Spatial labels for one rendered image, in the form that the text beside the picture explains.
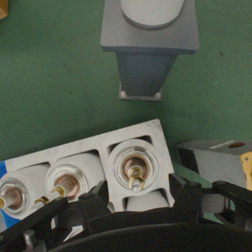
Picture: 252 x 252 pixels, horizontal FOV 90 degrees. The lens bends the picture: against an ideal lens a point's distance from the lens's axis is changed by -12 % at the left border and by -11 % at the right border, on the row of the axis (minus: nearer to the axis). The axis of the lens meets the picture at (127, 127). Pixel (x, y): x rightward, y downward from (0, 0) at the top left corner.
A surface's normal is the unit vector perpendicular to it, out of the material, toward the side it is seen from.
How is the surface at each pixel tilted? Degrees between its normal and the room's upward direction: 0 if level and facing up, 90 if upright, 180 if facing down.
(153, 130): 0
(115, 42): 0
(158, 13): 90
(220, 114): 0
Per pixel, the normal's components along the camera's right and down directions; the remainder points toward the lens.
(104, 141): -0.04, -0.07
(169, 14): 0.45, 0.89
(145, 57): -0.04, 1.00
